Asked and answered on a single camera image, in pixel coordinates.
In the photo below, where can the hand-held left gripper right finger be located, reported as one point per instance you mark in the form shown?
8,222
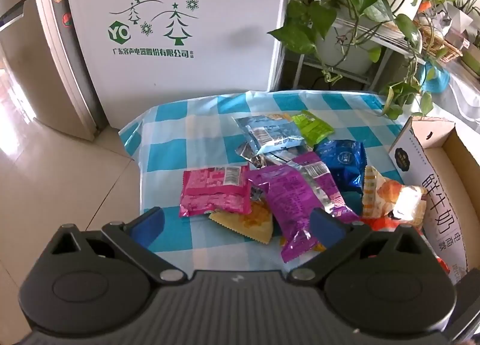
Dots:
326,228

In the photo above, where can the silver blue snack packet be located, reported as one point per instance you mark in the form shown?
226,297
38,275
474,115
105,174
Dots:
270,131

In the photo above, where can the grey table cover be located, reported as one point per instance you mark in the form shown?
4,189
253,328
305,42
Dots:
463,93

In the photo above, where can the small white plant pot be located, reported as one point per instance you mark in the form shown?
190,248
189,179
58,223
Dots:
341,52

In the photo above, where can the blue round object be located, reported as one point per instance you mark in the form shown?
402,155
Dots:
437,80

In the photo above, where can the dark blue snack packet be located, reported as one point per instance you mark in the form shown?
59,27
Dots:
341,161

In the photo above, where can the white refrigerator with tree print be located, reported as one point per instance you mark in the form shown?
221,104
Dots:
210,3

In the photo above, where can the pink snack packet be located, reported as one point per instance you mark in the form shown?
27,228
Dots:
213,195

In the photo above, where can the blue checkered tablecloth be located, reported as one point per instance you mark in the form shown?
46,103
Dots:
168,131

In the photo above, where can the pale yellow triangular snack packet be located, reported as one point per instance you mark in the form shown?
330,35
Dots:
251,225

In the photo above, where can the cardboard box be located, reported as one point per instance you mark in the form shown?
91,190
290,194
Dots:
438,195

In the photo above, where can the orange white snack packet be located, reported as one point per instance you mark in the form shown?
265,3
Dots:
382,195

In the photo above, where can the orange object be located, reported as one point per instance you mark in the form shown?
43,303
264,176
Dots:
423,5

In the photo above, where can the purple snack packet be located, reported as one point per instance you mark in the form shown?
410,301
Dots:
288,198

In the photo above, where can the green object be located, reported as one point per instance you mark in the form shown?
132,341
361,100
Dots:
473,59

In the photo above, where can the black silver snack packet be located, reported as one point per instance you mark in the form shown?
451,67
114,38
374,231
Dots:
258,160

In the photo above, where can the wicker basket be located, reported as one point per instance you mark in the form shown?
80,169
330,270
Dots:
442,50

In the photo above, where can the white metal plant rack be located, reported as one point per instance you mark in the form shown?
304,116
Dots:
378,35

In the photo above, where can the green snack packet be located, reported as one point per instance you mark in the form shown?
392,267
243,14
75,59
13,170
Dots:
313,127

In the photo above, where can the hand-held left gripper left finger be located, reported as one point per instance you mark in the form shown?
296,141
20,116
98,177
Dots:
148,223

